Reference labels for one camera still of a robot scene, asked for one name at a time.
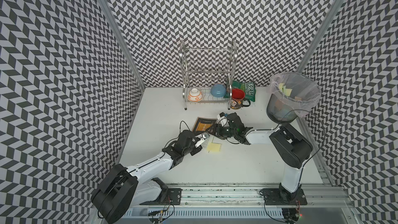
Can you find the brown paperback book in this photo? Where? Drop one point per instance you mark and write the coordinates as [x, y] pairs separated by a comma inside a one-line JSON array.
[[202, 124]]

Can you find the mesh trash bin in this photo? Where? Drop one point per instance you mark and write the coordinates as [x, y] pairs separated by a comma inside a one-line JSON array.
[[279, 112]]

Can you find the white orange bowl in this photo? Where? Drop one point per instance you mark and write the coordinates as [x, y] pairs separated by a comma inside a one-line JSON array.
[[195, 95]]

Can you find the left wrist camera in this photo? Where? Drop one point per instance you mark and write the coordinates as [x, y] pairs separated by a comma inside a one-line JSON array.
[[202, 139]]

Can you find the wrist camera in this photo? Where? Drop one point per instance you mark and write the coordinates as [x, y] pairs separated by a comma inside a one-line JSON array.
[[222, 119], [202, 139]]

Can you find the blue bowl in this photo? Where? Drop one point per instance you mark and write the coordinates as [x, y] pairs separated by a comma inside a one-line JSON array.
[[218, 90]]

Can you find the aluminium front rail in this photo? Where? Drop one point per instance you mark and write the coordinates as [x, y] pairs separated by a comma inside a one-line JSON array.
[[248, 195]]

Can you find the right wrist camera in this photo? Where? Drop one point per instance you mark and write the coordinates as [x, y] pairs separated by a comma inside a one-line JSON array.
[[222, 119]]

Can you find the green snack bag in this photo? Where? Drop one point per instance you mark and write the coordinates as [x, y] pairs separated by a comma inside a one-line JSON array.
[[249, 89]]

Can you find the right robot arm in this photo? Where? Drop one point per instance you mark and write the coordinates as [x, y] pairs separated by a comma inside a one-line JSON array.
[[294, 149]]

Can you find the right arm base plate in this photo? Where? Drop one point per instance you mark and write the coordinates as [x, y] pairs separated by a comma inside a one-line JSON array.
[[276, 196]]

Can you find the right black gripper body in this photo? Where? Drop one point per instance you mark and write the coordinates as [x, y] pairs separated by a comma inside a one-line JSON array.
[[223, 132]]

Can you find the red black mug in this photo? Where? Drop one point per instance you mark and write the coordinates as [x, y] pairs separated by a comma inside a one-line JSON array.
[[238, 99]]

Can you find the metal dish rack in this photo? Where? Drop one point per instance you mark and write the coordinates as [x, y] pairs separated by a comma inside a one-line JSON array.
[[202, 68]]

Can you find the yellow notes in bin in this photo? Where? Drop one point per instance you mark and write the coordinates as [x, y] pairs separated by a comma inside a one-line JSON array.
[[284, 89]]

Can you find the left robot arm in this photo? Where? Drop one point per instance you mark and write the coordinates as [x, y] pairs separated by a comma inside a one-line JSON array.
[[124, 187]]

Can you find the yellow sticky note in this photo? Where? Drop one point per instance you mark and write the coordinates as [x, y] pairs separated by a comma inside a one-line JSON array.
[[213, 147]]

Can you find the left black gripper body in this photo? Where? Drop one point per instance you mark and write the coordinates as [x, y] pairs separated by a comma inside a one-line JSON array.
[[192, 149]]

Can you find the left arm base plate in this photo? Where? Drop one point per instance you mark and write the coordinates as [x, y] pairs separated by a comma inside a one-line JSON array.
[[167, 196]]

